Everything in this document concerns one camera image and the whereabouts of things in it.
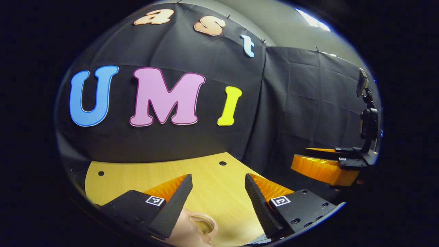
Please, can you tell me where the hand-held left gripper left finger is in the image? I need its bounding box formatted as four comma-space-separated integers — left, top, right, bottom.
99, 174, 193, 240

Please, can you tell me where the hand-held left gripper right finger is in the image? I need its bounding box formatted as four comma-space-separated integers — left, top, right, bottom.
244, 173, 344, 242

